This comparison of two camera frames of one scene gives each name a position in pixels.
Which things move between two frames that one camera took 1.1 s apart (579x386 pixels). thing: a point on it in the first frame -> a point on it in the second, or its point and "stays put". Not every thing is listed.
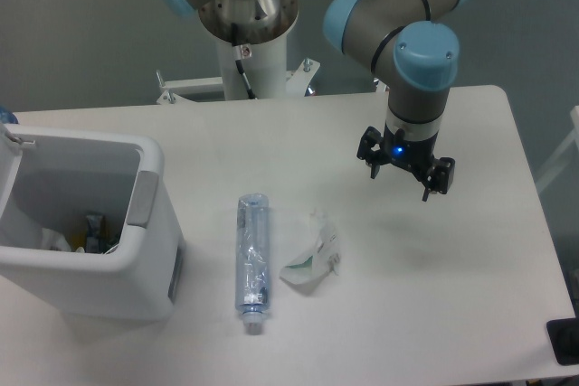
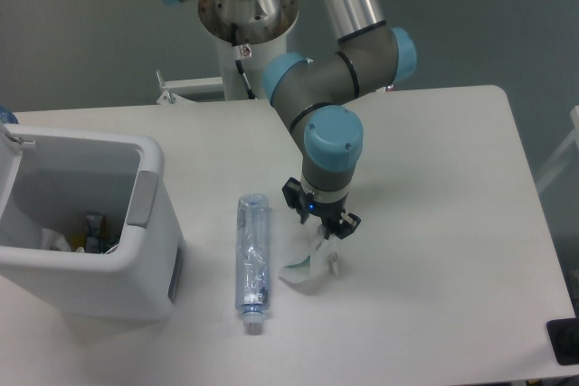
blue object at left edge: x=8 y=117 stays put
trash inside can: x=94 y=237 stays put
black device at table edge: x=564 y=337 stays put
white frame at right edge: x=574 y=136 stays put
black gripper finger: x=441 y=176 -> x=347 y=224
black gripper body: x=414 y=155 -> x=329 y=212
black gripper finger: x=371 y=136 -> x=296 y=198
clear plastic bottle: x=253 y=265 stays put
